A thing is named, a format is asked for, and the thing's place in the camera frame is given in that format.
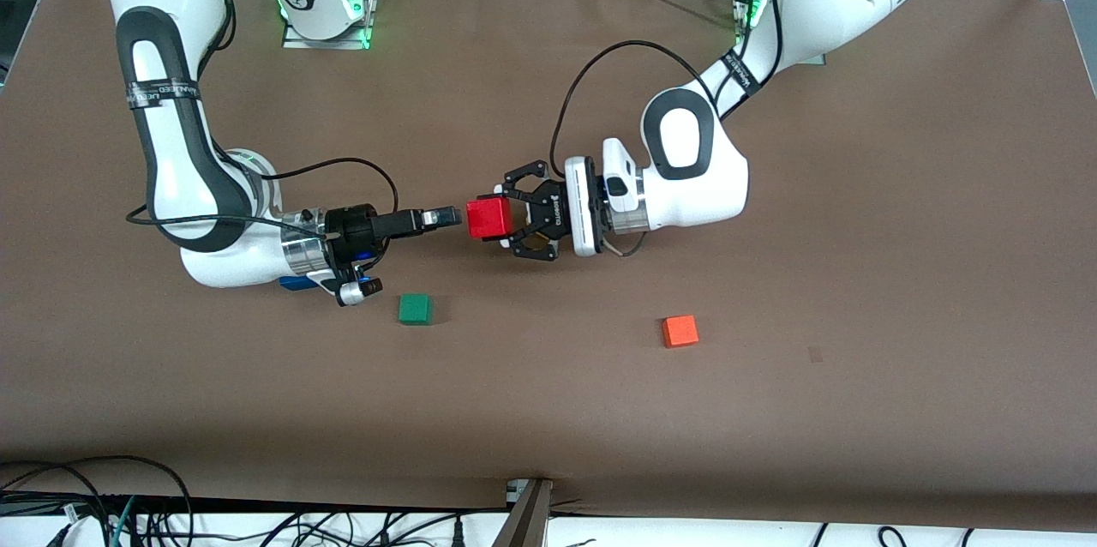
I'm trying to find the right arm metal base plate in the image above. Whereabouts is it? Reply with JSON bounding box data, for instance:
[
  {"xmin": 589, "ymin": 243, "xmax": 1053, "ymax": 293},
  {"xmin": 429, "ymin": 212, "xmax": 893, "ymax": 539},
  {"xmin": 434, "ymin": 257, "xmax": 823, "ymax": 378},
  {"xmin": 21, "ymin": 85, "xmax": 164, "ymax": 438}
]
[{"xmin": 282, "ymin": 0, "xmax": 375, "ymax": 51}]

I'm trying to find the brown table cover sheet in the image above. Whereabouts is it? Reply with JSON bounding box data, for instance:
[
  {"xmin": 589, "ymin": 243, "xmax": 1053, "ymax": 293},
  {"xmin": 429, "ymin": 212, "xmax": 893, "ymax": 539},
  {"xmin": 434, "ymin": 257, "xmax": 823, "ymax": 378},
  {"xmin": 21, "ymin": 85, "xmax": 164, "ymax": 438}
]
[{"xmin": 0, "ymin": 0, "xmax": 1097, "ymax": 531}]

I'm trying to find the black right arm wrist cable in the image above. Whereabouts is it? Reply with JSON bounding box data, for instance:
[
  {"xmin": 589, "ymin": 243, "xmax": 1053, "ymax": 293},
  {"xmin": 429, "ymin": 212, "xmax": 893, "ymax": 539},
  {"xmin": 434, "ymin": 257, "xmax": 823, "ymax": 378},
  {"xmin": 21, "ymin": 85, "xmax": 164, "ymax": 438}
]
[{"xmin": 126, "ymin": 127, "xmax": 401, "ymax": 241}]

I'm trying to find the orange cube block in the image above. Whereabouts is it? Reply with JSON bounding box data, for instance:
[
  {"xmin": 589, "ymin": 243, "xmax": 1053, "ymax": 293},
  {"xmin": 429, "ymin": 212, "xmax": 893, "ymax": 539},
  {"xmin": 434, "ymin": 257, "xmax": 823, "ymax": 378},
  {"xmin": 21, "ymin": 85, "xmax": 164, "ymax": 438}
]
[{"xmin": 661, "ymin": 315, "xmax": 699, "ymax": 349}]

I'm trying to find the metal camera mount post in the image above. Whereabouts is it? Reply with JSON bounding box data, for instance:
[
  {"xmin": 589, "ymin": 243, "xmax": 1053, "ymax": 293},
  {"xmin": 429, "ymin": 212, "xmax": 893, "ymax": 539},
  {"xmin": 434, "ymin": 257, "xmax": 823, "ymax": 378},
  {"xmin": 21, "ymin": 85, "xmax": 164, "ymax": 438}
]
[{"xmin": 492, "ymin": 478, "xmax": 554, "ymax": 547}]

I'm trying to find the green cable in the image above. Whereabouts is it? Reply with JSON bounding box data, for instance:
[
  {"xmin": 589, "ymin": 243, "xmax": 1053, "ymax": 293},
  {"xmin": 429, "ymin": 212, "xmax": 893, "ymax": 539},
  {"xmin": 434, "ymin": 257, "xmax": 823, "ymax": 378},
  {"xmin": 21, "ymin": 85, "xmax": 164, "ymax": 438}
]
[{"xmin": 109, "ymin": 495, "xmax": 139, "ymax": 547}]

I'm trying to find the red cube block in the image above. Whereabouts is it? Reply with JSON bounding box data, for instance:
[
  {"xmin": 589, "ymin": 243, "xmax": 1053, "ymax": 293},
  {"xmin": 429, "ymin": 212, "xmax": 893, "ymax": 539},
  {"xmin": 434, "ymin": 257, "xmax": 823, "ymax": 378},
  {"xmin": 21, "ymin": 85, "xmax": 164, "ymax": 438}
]
[{"xmin": 465, "ymin": 197, "xmax": 516, "ymax": 241}]

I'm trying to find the black left arm wrist cable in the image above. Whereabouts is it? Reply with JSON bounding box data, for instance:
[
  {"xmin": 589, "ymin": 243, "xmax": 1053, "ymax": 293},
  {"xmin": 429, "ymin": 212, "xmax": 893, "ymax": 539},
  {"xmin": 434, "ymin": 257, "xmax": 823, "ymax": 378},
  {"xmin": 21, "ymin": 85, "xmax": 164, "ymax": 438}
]
[{"xmin": 549, "ymin": 0, "xmax": 777, "ymax": 164}]

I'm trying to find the black arm wrist cable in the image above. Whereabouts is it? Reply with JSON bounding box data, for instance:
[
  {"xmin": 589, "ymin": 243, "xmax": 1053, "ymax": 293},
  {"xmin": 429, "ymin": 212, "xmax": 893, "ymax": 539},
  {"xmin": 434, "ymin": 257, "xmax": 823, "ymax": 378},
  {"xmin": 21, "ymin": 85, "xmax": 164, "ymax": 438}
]
[
  {"xmin": 126, "ymin": 127, "xmax": 401, "ymax": 241},
  {"xmin": 549, "ymin": 0, "xmax": 777, "ymax": 164}
]

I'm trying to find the large looped black cable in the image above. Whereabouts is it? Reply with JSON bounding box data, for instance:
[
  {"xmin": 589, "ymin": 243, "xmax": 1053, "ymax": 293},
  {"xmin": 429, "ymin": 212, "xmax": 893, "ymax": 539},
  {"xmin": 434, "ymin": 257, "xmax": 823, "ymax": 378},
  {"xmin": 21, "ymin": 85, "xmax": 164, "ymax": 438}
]
[{"xmin": 0, "ymin": 454, "xmax": 195, "ymax": 547}]

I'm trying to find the green cube block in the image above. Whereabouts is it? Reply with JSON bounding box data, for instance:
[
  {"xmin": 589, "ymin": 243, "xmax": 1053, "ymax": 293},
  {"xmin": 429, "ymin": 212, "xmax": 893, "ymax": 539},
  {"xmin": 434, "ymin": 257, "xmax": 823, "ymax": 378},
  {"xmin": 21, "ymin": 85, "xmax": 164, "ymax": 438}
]
[{"xmin": 398, "ymin": 293, "xmax": 434, "ymax": 327}]

